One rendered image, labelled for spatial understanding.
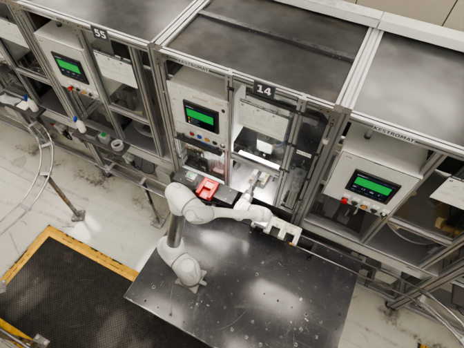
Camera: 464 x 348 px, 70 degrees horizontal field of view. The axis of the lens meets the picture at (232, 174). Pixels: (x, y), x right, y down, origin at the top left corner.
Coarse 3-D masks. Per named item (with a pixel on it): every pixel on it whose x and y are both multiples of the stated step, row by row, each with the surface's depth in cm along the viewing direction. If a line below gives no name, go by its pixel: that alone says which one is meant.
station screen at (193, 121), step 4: (184, 104) 206; (188, 108) 208; (192, 108) 206; (200, 112) 205; (204, 112) 203; (188, 116) 214; (208, 116) 205; (212, 116) 203; (188, 120) 217; (192, 120) 215; (196, 120) 213; (200, 120) 211; (196, 124) 217; (200, 124) 215; (204, 124) 213; (208, 124) 211; (204, 128) 216; (208, 128) 214; (212, 128) 212
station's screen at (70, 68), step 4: (56, 56) 230; (56, 60) 234; (60, 60) 232; (64, 60) 229; (60, 64) 236; (64, 64) 233; (68, 64) 231; (72, 64) 229; (76, 64) 227; (60, 68) 240; (64, 68) 238; (68, 68) 235; (72, 68) 233; (76, 68) 231; (64, 72) 242; (68, 72) 239; (72, 72) 237; (76, 72) 235; (80, 72) 232; (72, 76) 240; (76, 76) 238; (80, 76) 236; (80, 80) 240
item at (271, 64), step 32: (224, 0) 219; (256, 0) 220; (288, 0) 212; (320, 0) 206; (192, 32) 198; (224, 32) 199; (288, 32) 200; (320, 32) 201; (352, 32) 201; (160, 64) 193; (224, 64) 182; (256, 64) 183; (288, 64) 183; (320, 64) 184; (352, 64) 184; (320, 96) 170; (320, 160) 194
